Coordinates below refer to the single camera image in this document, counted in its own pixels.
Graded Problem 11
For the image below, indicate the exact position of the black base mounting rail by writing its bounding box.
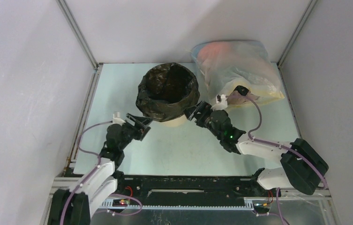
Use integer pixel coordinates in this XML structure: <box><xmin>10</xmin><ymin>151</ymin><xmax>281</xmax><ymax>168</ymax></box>
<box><xmin>116</xmin><ymin>175</ymin><xmax>278</xmax><ymax>208</ymax></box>

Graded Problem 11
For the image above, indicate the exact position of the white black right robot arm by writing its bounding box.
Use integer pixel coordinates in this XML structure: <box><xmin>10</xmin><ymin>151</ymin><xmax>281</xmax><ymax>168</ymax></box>
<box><xmin>184</xmin><ymin>101</ymin><xmax>329</xmax><ymax>196</ymax></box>

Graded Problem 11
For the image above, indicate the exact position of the beige round trash bin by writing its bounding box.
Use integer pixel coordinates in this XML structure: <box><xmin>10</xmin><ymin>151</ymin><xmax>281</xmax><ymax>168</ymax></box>
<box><xmin>159</xmin><ymin>115</ymin><xmax>187</xmax><ymax>128</ymax></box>

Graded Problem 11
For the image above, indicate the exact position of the black plastic trash bag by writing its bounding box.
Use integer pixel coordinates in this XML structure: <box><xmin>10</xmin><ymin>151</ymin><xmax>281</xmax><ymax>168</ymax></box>
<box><xmin>135</xmin><ymin>63</ymin><xmax>200</xmax><ymax>122</ymax></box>

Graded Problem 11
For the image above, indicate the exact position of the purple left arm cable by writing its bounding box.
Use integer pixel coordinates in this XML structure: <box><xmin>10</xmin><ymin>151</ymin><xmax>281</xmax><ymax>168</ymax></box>
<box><xmin>59</xmin><ymin>121</ymin><xmax>143</xmax><ymax>225</ymax></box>

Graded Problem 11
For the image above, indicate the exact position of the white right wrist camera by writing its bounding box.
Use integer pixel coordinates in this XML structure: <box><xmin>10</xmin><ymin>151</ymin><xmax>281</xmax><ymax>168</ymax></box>
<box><xmin>211</xmin><ymin>94</ymin><xmax>228</xmax><ymax>111</ymax></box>

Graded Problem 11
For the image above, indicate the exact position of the aluminium frame post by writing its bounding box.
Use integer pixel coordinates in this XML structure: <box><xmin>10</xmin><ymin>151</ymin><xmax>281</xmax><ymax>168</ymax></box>
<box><xmin>277</xmin><ymin>0</ymin><xmax>318</xmax><ymax>67</ymax></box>
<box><xmin>55</xmin><ymin>0</ymin><xmax>98</xmax><ymax>69</ymax></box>

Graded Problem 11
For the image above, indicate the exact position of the aluminium frame post left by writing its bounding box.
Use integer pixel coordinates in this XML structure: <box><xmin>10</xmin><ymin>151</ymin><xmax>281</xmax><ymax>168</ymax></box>
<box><xmin>55</xmin><ymin>0</ymin><xmax>98</xmax><ymax>69</ymax></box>

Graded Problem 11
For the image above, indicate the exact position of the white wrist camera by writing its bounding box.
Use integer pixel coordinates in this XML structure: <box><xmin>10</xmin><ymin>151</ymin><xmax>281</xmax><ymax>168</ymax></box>
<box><xmin>112</xmin><ymin>112</ymin><xmax>125</xmax><ymax>126</ymax></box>
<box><xmin>211</xmin><ymin>94</ymin><xmax>228</xmax><ymax>111</ymax></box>

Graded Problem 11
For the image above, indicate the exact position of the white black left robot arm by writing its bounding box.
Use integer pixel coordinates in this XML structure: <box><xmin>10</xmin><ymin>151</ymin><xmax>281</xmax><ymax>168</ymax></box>
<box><xmin>44</xmin><ymin>112</ymin><xmax>153</xmax><ymax>225</ymax></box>

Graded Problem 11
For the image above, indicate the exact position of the translucent bag of supplies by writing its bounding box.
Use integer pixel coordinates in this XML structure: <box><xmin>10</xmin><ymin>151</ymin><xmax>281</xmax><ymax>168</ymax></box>
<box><xmin>191</xmin><ymin>40</ymin><xmax>284</xmax><ymax>108</ymax></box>

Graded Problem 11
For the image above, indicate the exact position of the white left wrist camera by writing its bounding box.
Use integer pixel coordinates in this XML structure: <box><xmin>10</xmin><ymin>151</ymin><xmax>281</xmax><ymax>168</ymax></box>
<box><xmin>112</xmin><ymin>112</ymin><xmax>125</xmax><ymax>126</ymax></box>

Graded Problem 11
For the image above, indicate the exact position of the aluminium frame post right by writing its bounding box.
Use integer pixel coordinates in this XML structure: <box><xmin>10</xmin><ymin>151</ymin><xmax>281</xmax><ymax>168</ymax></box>
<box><xmin>277</xmin><ymin>0</ymin><xmax>318</xmax><ymax>67</ymax></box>

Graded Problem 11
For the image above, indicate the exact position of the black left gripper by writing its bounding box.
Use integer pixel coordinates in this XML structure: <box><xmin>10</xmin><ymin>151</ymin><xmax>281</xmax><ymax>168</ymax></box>
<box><xmin>118</xmin><ymin>113</ymin><xmax>153</xmax><ymax>150</ymax></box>

